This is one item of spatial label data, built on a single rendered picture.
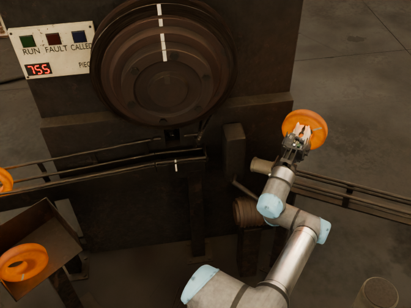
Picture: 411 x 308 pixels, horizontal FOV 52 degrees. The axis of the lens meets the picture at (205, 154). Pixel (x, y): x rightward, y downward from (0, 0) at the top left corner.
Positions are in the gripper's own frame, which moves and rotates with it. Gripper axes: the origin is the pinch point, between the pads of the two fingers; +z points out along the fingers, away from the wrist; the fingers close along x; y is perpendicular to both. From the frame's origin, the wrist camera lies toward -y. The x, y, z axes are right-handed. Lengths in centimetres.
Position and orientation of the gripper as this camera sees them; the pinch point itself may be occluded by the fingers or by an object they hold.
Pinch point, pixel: (304, 126)
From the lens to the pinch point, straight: 147.0
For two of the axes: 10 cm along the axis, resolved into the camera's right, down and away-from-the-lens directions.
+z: 4.3, -8.0, 4.1
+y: -1.3, -5.1, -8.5
